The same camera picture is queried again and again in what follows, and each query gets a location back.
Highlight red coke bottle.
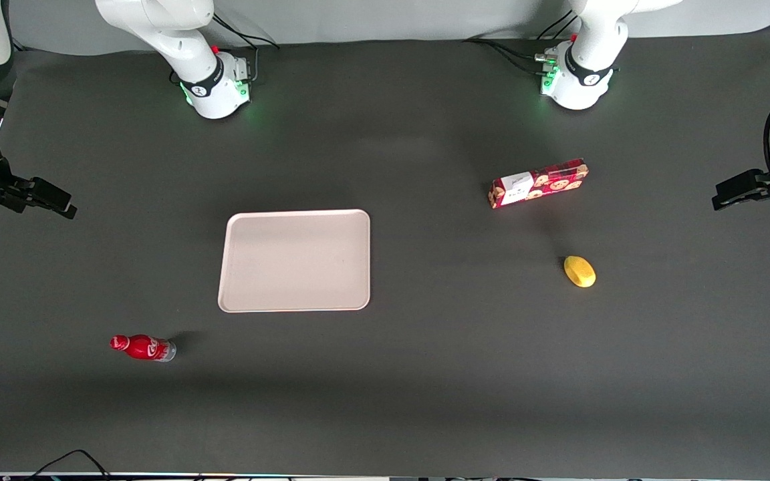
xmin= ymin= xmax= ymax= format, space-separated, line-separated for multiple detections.
xmin=109 ymin=334 xmax=177 ymax=363

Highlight beige rectangular plastic tray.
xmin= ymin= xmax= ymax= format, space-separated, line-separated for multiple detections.
xmin=217 ymin=209 xmax=372 ymax=313

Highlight yellow lemon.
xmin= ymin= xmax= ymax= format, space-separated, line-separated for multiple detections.
xmin=563 ymin=255 xmax=597 ymax=289

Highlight red cookie box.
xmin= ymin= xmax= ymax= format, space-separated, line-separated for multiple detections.
xmin=488 ymin=158 xmax=590 ymax=210

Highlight dark grey table cover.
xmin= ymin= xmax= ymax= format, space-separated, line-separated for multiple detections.
xmin=0 ymin=23 xmax=770 ymax=479

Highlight black right arm base cables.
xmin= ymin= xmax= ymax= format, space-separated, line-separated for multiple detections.
xmin=211 ymin=13 xmax=281 ymax=85

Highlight black arm base cables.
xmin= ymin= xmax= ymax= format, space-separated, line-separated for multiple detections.
xmin=462 ymin=9 xmax=576 ymax=78
xmin=211 ymin=13 xmax=281 ymax=85

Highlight thin black cable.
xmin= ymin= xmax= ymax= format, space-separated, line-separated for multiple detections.
xmin=23 ymin=449 xmax=113 ymax=481

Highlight black left arm base cables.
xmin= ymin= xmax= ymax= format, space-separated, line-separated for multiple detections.
xmin=462 ymin=9 xmax=576 ymax=78

